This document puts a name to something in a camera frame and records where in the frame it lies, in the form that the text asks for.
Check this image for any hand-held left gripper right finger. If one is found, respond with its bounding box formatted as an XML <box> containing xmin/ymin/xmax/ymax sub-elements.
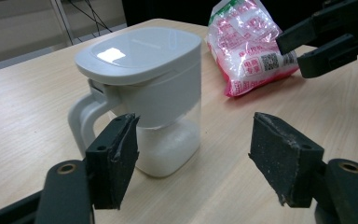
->
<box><xmin>247</xmin><ymin>111</ymin><xmax>325</xmax><ymax>209</ymax></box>

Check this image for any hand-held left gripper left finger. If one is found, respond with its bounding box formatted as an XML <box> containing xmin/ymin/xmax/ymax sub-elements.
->
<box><xmin>84</xmin><ymin>112</ymin><xmax>141</xmax><ymax>210</ymax></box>

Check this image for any pink and white plastic bag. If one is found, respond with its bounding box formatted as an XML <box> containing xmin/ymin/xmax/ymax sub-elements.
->
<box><xmin>205</xmin><ymin>0</ymin><xmax>300</xmax><ymax>98</ymax></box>

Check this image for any clear jar with grey lid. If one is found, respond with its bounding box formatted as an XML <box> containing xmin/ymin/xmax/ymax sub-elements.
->
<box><xmin>67</xmin><ymin>26</ymin><xmax>203</xmax><ymax>179</ymax></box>

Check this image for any dark curtain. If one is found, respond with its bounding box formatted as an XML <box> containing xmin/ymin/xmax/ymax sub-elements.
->
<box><xmin>120</xmin><ymin>0</ymin><xmax>358</xmax><ymax>31</ymax></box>

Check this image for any bundle of black cables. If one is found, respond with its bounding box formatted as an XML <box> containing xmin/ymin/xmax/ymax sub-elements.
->
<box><xmin>64</xmin><ymin>0</ymin><xmax>115</xmax><ymax>46</ymax></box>

